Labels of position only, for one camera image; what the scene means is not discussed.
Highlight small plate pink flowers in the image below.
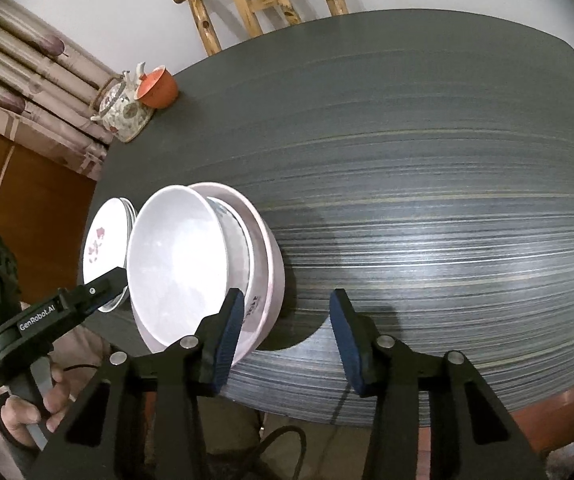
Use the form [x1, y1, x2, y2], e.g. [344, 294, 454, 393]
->
[82, 196, 138, 313]

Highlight white bowl blue dog print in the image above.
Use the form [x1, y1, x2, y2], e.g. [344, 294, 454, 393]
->
[206, 196, 268, 334]

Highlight white bowl pink rabbit print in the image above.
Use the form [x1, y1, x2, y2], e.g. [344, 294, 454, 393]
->
[126, 185, 229, 346]

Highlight pink ceramic bowl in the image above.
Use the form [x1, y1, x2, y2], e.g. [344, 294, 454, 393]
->
[130, 181, 287, 366]

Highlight person's left hand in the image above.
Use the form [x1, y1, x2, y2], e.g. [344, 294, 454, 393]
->
[0, 364, 71, 448]

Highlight brown wooden door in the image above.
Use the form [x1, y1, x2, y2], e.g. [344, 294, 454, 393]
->
[0, 135, 96, 304]

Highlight floral ceramic teapot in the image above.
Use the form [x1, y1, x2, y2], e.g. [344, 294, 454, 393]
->
[89, 62, 154, 143]

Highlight beige patterned curtain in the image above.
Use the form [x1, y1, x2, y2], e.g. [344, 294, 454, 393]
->
[0, 0, 118, 181]

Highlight orange lidded tea cup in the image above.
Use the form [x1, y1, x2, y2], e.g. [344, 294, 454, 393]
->
[135, 62, 180, 110]

